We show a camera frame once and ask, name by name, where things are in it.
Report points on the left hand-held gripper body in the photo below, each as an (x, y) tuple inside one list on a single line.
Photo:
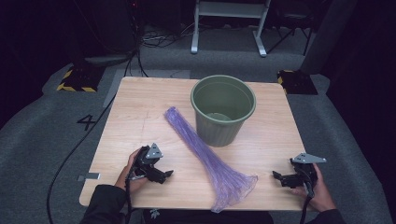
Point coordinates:
[(146, 163)]

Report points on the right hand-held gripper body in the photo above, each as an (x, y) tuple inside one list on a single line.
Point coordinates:
[(305, 174)]

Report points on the purple plastic bag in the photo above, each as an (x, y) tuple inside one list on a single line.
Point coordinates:
[(218, 168)]

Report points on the green plastic bin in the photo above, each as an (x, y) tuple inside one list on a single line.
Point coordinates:
[(218, 133)]

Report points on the person's left hand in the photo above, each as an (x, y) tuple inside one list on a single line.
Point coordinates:
[(127, 182)]

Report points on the person's right hand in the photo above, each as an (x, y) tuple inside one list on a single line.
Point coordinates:
[(322, 197)]

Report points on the grey tape strip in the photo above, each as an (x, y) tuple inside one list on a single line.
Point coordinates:
[(90, 176)]

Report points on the person's dark torso clothing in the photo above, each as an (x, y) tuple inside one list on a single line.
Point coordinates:
[(205, 217)]

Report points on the dark pole with grey base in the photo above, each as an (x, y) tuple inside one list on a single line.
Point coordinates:
[(106, 59)]

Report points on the black tripod stand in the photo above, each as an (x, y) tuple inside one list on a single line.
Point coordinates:
[(289, 34)]

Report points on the white metal stand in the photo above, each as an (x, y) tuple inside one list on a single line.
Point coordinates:
[(230, 9)]

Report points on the yellow-black striped base plate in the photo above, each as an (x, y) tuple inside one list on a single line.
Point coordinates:
[(297, 82), (81, 81)]

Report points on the grey post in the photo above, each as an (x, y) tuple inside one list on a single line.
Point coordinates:
[(327, 37)]

